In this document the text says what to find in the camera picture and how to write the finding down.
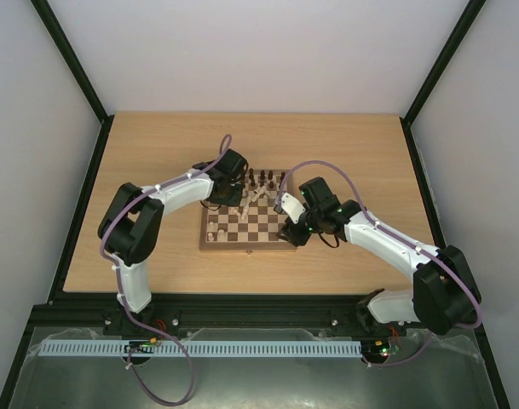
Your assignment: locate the wooden chess board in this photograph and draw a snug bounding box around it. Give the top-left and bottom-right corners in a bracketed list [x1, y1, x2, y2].
[199, 169, 296, 253]

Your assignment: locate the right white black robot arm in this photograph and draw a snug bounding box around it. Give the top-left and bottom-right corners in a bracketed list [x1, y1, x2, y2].
[274, 177, 481, 335]

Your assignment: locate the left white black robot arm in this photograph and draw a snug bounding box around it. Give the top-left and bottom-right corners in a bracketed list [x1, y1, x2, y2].
[98, 148, 248, 313]

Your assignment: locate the pile of white pieces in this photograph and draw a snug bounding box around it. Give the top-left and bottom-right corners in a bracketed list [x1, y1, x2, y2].
[228, 187, 278, 222]

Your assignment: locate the row of dark pieces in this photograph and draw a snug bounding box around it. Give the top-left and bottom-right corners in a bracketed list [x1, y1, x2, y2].
[245, 168, 286, 191]

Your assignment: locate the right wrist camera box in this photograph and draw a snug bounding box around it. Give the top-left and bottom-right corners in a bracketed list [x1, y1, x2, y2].
[274, 193, 306, 224]

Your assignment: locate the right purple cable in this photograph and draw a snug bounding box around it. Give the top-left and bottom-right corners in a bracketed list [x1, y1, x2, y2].
[278, 160, 484, 368]

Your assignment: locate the purple cable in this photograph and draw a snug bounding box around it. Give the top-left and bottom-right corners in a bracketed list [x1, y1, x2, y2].
[278, 160, 484, 368]
[100, 134, 196, 404]

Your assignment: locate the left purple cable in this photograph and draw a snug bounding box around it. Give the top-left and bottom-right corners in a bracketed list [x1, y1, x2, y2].
[100, 134, 196, 404]

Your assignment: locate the black aluminium frame rail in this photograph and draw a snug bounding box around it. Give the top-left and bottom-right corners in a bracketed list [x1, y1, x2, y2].
[26, 293, 409, 339]

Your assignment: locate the light blue cable duct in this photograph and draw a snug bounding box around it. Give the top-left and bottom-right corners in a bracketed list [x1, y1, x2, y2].
[38, 340, 361, 358]

